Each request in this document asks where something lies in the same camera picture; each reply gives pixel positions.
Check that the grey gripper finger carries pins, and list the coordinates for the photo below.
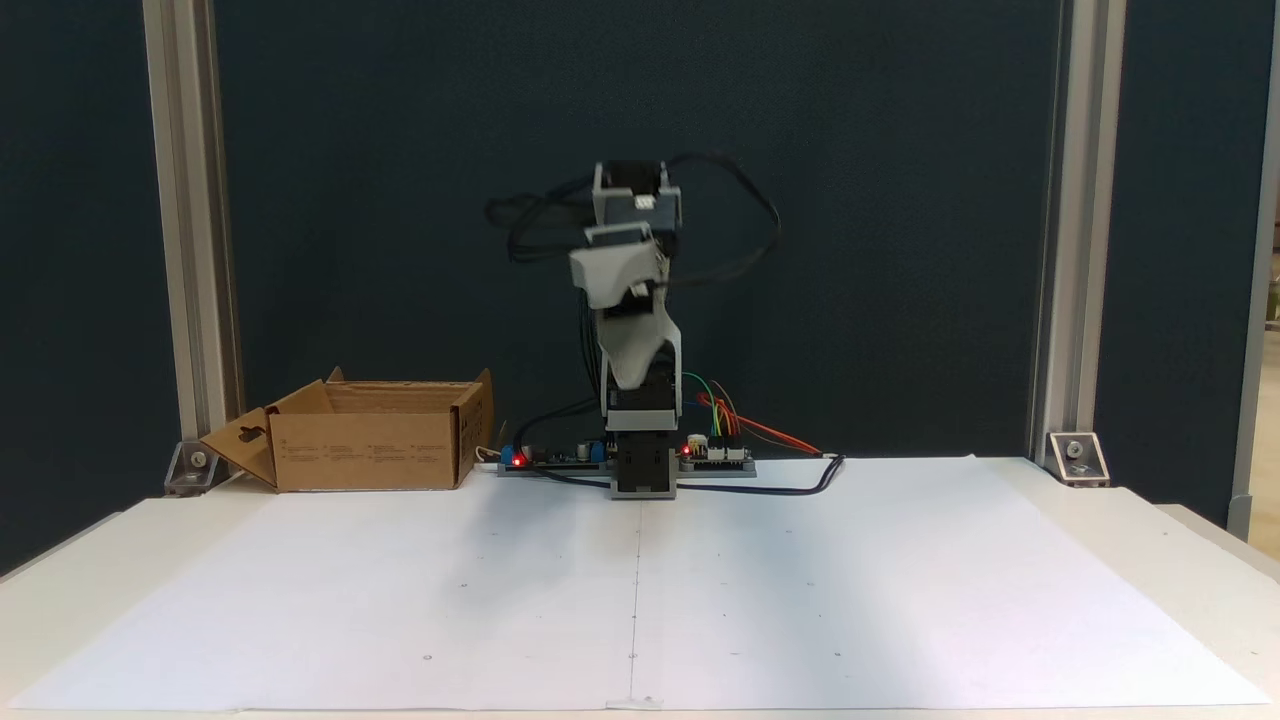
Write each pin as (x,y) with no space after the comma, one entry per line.
(610,272)
(640,345)

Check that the blue circuit board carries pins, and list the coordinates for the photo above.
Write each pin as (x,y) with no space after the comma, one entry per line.
(560,458)

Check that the white paper sheet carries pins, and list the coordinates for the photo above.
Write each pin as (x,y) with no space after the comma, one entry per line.
(800,600)

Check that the brown cardboard box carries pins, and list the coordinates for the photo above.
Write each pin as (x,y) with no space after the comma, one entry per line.
(350,450)

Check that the clear tape piece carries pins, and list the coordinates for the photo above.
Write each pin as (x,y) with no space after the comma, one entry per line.
(635,702)

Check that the aluminium frame post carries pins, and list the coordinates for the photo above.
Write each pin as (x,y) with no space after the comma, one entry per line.
(1080,200)
(185,200)

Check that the metal corner bracket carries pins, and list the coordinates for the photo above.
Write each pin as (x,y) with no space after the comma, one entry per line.
(1078,460)
(192,468)

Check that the grey metal post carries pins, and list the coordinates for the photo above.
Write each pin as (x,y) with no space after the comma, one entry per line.
(1255,300)

